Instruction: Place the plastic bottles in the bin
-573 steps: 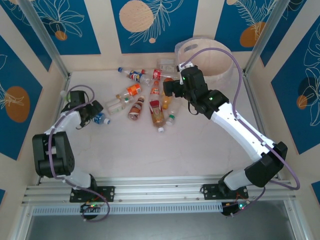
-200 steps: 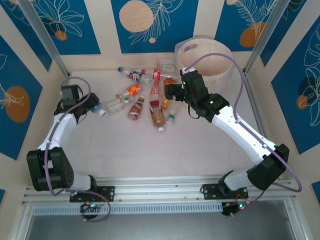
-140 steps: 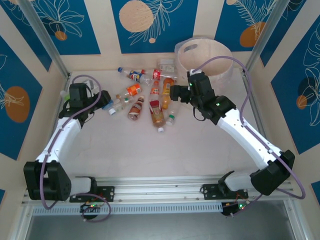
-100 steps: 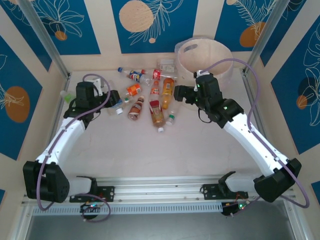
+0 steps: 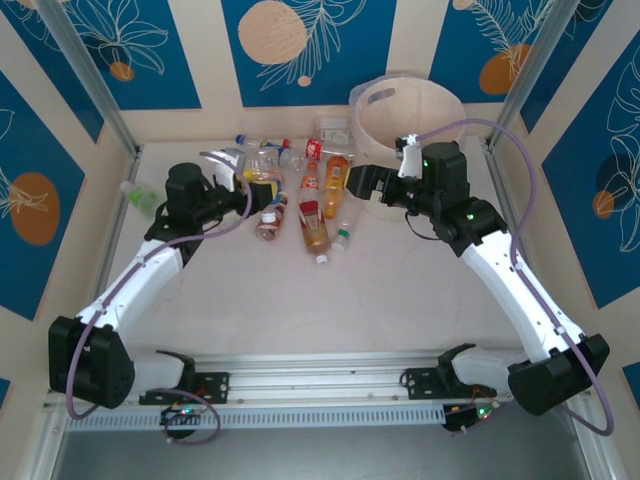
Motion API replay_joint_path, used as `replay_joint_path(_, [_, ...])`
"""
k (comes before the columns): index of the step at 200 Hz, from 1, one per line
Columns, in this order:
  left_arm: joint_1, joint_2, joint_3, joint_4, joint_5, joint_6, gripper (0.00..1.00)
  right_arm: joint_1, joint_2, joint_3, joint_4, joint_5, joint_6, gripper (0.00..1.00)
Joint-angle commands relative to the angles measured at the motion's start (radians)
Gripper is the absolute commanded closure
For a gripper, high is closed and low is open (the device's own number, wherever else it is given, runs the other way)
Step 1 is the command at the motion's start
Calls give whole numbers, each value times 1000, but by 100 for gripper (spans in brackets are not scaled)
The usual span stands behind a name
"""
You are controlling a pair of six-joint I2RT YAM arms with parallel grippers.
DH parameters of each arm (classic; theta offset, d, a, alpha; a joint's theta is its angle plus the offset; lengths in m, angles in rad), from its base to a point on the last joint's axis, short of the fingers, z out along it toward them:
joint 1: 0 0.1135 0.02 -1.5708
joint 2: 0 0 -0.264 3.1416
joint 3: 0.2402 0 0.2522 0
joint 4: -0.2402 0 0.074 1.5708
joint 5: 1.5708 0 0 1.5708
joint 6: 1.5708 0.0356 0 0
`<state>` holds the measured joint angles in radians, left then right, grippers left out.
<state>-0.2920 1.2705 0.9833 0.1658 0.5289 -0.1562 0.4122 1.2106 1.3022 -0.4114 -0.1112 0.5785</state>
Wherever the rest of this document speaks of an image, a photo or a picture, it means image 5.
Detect clear bottle blue label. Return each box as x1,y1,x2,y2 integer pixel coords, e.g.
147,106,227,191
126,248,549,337
243,148,289,206

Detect clear bottle red cap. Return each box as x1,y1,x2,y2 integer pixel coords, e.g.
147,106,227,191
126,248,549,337
278,138,307,170

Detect red and white packet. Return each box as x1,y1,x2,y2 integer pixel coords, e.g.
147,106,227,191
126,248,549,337
298,160,322,202

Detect brown coffee bottle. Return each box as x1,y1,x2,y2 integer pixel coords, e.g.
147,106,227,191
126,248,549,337
255,196,290,242

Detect pale green bottle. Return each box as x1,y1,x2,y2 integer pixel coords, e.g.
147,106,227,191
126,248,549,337
119,179,160,218

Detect clear bottle red label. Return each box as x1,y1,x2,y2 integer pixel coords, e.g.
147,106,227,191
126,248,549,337
304,137,354,158

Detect amber bottle white cap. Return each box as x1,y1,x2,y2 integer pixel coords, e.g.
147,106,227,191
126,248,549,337
297,198,334,267

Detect orange juice bottle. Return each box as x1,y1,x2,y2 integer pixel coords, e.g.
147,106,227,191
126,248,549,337
322,153,352,221

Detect square clear bottle green label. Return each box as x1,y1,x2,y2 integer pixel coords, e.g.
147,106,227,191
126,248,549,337
329,196,365,252

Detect beige plastic bin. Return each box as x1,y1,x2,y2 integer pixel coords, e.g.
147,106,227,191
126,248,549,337
348,74,467,222

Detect small circuit board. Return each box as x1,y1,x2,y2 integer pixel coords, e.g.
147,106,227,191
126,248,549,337
442,403,501,434
159,405,204,426

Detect grey metal front panel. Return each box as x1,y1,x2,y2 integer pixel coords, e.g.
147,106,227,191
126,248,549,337
49,427,609,480

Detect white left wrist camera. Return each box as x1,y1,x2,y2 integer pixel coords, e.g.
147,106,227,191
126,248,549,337
208,147,250,194

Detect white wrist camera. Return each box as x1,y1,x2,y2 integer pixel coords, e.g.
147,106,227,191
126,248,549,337
394,132,427,179
208,147,250,194

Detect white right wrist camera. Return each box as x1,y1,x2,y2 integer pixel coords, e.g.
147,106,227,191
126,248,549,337
394,132,427,179

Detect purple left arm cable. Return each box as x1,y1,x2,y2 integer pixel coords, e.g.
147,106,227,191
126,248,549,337
65,151,251,446

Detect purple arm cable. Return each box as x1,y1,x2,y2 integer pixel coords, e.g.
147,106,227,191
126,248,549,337
65,151,251,446
418,118,615,437

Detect aluminium table side rail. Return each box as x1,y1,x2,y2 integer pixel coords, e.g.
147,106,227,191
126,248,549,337
482,139,516,226
94,149,144,306

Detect white wall socket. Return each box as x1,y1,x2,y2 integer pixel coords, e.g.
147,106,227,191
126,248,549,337
314,115,352,146

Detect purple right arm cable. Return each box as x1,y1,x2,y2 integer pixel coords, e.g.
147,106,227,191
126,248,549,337
418,118,615,437

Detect aluminium frame post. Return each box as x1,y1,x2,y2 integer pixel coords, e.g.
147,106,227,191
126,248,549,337
35,0,142,159
485,0,586,151

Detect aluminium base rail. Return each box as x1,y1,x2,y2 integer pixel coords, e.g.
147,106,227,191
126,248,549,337
42,352,594,409

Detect white slotted cable duct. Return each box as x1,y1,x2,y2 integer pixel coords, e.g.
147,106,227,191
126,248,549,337
64,405,447,432

